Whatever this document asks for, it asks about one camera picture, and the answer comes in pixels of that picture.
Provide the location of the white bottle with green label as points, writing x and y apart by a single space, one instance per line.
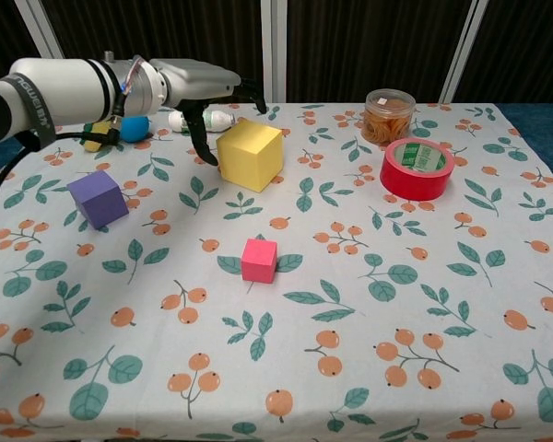
219 120

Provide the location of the purple foam cube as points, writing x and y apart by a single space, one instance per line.
99 198

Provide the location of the clear jar of rubber bands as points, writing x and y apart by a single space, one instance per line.
387 119

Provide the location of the blue ball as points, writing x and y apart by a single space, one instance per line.
136 129

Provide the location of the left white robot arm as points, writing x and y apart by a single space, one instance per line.
64 89

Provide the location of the floral print tablecloth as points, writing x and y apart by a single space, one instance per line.
304 322

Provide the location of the yellow foam block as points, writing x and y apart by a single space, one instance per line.
249 152

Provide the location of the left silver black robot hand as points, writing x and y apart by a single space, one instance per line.
189 78

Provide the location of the red tape roll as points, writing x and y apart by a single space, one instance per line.
410 182

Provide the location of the small pink foam cube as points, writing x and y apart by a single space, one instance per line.
258 260

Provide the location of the dark folding screen panel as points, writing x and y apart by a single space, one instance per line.
525 46
4 41
373 41
166 32

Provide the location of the yellow green sponge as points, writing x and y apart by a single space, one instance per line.
97 138

